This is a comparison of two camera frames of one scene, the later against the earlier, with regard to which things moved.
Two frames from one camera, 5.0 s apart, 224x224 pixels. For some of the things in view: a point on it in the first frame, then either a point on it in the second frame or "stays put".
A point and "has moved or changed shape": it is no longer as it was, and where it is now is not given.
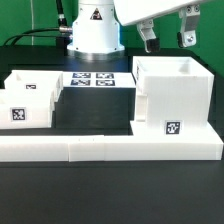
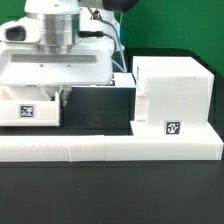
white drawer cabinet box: x=172 y=91 stays put
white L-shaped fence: x=145 y=144 stays put
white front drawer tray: x=26 y=108 has moved or changed shape
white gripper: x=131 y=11 to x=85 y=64
